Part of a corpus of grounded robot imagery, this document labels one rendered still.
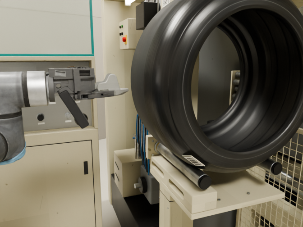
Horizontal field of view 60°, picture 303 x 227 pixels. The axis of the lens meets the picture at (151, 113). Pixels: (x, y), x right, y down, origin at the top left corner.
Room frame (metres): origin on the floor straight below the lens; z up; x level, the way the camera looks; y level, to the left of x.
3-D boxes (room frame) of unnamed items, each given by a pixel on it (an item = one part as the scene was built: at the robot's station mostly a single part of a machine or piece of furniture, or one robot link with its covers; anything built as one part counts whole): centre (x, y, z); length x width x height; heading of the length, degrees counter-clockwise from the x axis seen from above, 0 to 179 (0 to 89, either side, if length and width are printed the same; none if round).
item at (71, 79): (0.70, 0.21, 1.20); 0.12 x 0.08 x 0.09; 111
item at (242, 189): (0.94, -0.23, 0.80); 0.37 x 0.36 x 0.02; 111
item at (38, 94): (0.67, 0.29, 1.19); 0.10 x 0.05 x 0.09; 21
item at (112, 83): (0.72, 0.10, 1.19); 0.09 x 0.03 x 0.06; 111
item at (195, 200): (0.89, -0.10, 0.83); 0.36 x 0.09 x 0.06; 21
